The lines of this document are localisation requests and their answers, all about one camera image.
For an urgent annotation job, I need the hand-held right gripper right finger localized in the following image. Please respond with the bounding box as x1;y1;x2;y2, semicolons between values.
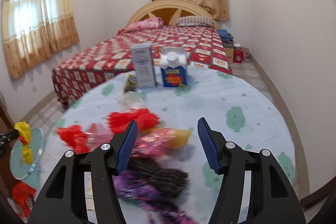
197;117;306;224

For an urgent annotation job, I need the clear plastic wrapper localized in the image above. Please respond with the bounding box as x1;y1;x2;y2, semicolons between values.
115;90;146;109

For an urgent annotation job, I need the blue folded cloth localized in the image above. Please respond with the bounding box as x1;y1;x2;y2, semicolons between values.
218;29;234;41

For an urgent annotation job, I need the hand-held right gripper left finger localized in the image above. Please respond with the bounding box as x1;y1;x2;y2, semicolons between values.
28;120;138;224

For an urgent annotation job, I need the brown cardboard box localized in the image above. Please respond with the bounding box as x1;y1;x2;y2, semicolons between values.
223;40;235;63

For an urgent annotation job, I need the teal basin with glass rim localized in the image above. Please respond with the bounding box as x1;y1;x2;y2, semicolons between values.
9;127;46;180

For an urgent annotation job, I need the bed with red checked sheet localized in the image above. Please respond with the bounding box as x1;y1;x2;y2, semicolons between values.
52;25;233;110

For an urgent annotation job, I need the pink shiny wrapper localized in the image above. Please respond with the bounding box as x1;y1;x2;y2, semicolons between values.
87;123;176;157

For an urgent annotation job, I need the yellow sponge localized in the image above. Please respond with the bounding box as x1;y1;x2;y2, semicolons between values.
165;129;192;149

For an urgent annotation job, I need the striped pillow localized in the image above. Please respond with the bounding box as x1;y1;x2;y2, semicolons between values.
175;16;214;28

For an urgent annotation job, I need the white blue carton box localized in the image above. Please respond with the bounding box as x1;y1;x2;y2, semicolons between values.
130;43;157;89

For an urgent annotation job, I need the red foam net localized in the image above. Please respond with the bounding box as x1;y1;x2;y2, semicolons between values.
108;108;161;135

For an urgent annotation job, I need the blue carton with white cap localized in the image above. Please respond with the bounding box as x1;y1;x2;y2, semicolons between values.
160;47;188;88

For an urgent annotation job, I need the red box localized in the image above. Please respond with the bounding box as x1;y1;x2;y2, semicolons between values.
233;47;243;64

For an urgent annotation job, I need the wooden cabinet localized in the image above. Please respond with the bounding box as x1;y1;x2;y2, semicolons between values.
0;94;19;195

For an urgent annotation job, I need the cloud print tablecloth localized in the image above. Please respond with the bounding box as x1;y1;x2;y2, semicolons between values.
26;70;300;224

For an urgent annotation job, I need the cream wooden headboard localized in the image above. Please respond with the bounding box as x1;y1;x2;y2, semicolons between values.
126;0;219;29

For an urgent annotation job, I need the yellow plastic bag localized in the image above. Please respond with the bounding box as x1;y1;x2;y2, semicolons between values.
14;121;34;164

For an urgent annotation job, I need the dark grey foam net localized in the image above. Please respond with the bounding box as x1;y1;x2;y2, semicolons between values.
127;157;189;198

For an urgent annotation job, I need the pink pillow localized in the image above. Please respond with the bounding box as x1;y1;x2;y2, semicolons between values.
125;17;164;31

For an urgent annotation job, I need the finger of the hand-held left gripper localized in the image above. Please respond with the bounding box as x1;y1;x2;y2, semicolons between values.
0;131;20;142

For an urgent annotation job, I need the red plastic wrapper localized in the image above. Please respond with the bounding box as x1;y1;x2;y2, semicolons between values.
56;125;90;154

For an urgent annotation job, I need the red plastic bag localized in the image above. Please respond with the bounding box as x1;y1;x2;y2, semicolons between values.
12;182;36;214

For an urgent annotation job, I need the dark snack wrapper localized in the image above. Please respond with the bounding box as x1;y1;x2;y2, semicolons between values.
123;74;138;93

